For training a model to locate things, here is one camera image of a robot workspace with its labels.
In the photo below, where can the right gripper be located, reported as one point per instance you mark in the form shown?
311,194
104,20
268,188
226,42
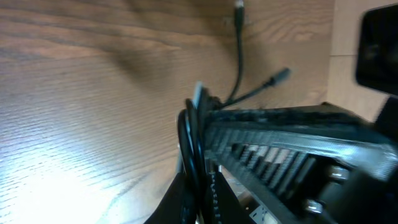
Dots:
342,169

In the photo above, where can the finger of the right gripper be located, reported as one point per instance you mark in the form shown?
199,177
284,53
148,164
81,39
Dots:
316,115

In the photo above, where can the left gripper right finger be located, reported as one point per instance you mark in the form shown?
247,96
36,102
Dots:
222,206

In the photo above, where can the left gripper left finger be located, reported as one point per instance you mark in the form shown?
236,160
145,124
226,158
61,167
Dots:
178,206

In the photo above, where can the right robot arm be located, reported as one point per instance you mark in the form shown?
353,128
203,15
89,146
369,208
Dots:
376,68

